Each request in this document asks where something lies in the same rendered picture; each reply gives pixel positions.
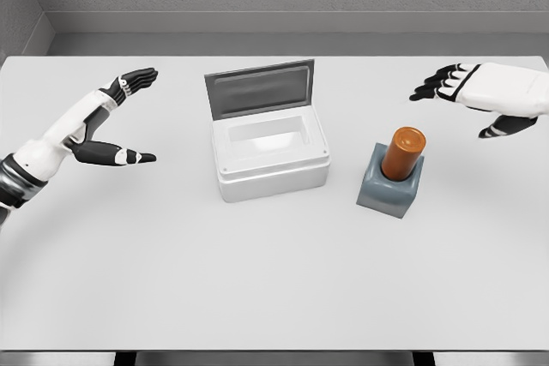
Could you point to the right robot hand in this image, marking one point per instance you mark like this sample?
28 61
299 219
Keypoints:
493 89

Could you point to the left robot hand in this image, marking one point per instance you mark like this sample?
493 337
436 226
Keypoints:
73 119

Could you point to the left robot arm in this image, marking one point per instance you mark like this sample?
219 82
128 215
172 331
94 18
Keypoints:
25 173

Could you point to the white box with hinged lid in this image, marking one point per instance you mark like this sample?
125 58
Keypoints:
266 134

